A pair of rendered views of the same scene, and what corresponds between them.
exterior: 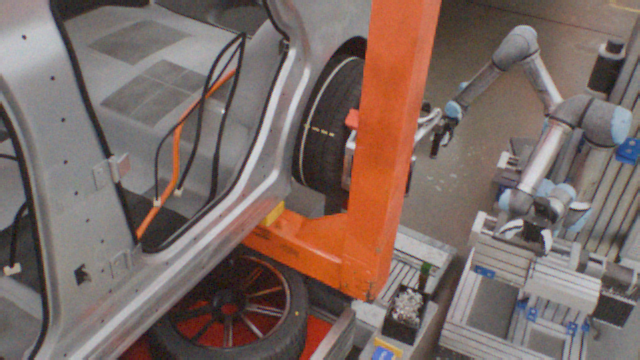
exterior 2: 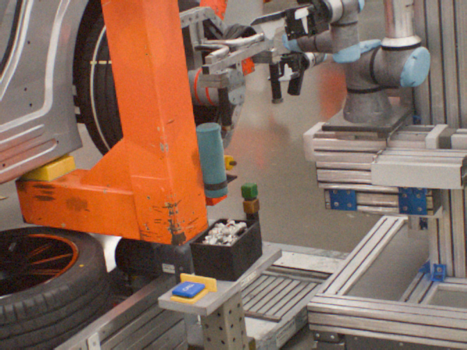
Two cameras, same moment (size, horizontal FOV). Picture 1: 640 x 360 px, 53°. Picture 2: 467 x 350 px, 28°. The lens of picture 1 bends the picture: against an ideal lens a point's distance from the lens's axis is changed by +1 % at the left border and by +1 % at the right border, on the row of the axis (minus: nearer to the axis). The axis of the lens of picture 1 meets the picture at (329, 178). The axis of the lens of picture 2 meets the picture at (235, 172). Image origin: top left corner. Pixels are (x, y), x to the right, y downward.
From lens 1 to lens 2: 1.52 m
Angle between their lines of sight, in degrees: 22
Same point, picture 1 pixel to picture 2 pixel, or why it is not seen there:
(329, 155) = not seen: hidden behind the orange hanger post
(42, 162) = not seen: outside the picture
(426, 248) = (317, 259)
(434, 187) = (345, 215)
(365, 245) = (149, 148)
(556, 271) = (411, 151)
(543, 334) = (456, 293)
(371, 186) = (130, 53)
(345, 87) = not seen: hidden behind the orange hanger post
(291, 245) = (77, 194)
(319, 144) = (108, 79)
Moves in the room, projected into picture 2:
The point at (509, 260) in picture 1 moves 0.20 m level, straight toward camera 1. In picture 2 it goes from (358, 164) to (333, 186)
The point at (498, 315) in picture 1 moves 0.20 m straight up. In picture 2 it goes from (393, 285) to (390, 230)
